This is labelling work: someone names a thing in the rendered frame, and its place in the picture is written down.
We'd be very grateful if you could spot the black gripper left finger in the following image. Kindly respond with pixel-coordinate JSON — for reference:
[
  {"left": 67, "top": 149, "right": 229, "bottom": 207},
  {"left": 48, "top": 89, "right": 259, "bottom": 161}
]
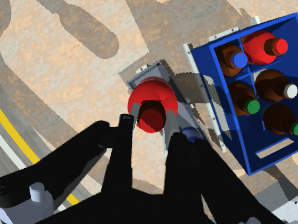
[{"left": 0, "top": 102, "right": 140, "bottom": 224}]

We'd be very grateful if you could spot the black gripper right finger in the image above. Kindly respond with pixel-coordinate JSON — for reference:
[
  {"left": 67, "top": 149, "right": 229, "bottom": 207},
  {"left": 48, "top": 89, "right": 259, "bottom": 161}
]
[{"left": 162, "top": 109, "right": 285, "bottom": 224}]

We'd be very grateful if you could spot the brown bottle with blue cap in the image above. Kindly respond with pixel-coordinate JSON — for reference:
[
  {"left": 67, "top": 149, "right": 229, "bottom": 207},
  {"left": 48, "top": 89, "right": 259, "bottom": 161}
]
[{"left": 214, "top": 42, "right": 248, "bottom": 77}]

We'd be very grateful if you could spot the brown bottle with white cap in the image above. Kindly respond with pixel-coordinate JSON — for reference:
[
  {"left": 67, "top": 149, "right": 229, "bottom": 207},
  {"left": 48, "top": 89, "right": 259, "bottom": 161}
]
[{"left": 251, "top": 69, "right": 298, "bottom": 102}]

